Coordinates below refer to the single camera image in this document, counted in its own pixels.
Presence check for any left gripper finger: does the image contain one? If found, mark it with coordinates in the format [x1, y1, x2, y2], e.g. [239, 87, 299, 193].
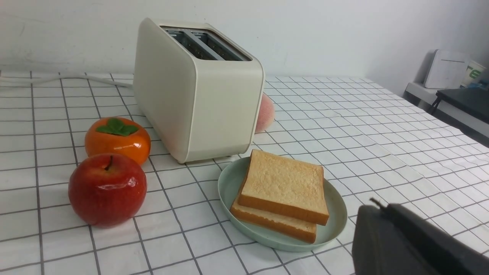
[352, 198, 489, 275]

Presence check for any paper cup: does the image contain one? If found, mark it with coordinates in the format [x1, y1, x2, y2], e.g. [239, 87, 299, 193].
[460, 60, 487, 88]

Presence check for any mint green plate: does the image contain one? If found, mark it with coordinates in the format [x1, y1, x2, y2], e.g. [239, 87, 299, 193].
[218, 157, 348, 252]

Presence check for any white box device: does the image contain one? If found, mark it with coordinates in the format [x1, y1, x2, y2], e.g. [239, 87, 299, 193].
[423, 49, 470, 89]

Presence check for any toast slice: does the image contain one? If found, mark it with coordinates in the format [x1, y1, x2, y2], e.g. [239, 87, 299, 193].
[230, 199, 317, 244]
[238, 149, 330, 226]

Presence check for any pink peach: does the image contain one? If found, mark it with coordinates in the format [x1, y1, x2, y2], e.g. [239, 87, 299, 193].
[255, 93, 275, 133]

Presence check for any cream white toaster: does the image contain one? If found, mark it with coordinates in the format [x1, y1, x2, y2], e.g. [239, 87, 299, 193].
[133, 18, 266, 163]

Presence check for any orange persimmon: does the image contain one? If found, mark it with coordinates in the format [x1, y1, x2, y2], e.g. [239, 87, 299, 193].
[84, 117, 151, 165]

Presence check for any white power cord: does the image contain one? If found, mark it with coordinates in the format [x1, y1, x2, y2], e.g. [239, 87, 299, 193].
[0, 73, 134, 88]

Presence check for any red apple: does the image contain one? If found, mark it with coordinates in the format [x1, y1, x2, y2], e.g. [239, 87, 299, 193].
[68, 153, 148, 228]

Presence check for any black side table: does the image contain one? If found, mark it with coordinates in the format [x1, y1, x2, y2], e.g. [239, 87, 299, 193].
[428, 88, 489, 124]

